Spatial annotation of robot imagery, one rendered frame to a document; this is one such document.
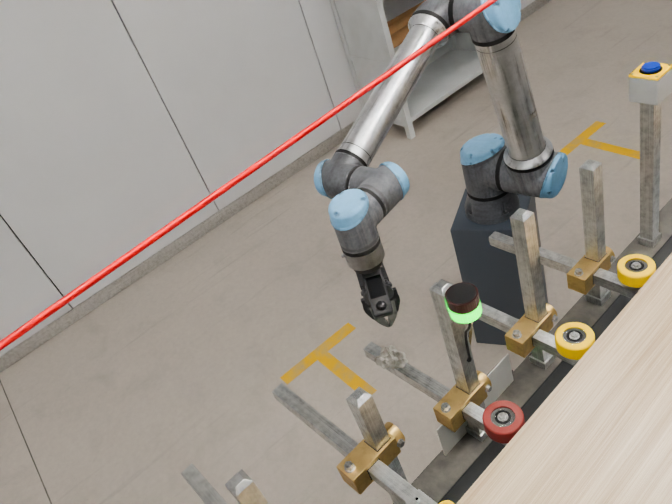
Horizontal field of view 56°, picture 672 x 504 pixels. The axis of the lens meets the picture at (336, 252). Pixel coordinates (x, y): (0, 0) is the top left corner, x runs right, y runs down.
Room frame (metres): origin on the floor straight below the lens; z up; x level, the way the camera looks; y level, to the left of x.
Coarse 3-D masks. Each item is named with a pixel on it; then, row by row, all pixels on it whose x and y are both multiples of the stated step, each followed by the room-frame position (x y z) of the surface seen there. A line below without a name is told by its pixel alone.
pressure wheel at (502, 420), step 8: (504, 400) 0.77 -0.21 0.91; (488, 408) 0.77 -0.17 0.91; (496, 408) 0.76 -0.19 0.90; (504, 408) 0.76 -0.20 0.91; (512, 408) 0.75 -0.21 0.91; (520, 408) 0.74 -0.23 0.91; (488, 416) 0.75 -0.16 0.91; (496, 416) 0.75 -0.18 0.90; (504, 416) 0.74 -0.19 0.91; (512, 416) 0.73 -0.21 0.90; (520, 416) 0.73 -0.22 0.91; (488, 424) 0.74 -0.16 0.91; (496, 424) 0.73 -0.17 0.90; (504, 424) 0.72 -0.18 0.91; (512, 424) 0.72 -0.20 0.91; (520, 424) 0.71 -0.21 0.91; (488, 432) 0.73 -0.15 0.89; (496, 432) 0.71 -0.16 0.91; (504, 432) 0.71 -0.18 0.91; (512, 432) 0.70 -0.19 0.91; (496, 440) 0.71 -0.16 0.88; (504, 440) 0.70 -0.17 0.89
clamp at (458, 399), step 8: (480, 376) 0.88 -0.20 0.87; (480, 384) 0.86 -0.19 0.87; (488, 384) 0.87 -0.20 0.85; (448, 392) 0.87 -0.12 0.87; (456, 392) 0.86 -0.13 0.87; (464, 392) 0.86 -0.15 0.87; (472, 392) 0.85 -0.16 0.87; (480, 392) 0.85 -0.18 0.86; (440, 400) 0.86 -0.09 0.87; (448, 400) 0.85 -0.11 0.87; (456, 400) 0.84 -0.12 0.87; (464, 400) 0.84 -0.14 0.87; (472, 400) 0.84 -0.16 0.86; (480, 400) 0.85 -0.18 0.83; (440, 408) 0.84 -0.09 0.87; (456, 408) 0.82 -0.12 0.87; (440, 416) 0.83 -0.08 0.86; (448, 416) 0.81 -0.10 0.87; (456, 416) 0.81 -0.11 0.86; (448, 424) 0.81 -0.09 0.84; (456, 424) 0.81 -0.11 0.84
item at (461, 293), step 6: (450, 288) 0.85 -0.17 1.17; (456, 288) 0.84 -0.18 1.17; (462, 288) 0.84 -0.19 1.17; (468, 288) 0.83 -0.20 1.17; (474, 288) 0.83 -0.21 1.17; (450, 294) 0.84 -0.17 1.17; (456, 294) 0.83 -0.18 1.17; (462, 294) 0.82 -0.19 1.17; (468, 294) 0.82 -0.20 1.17; (474, 294) 0.81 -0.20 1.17; (450, 300) 0.82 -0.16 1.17; (456, 300) 0.82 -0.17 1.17; (462, 300) 0.81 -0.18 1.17; (468, 300) 0.80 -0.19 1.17; (450, 318) 0.84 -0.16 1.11; (468, 324) 0.83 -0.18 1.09; (468, 330) 0.83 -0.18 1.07; (468, 348) 0.85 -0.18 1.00; (468, 354) 0.85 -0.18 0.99; (468, 360) 0.85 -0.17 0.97
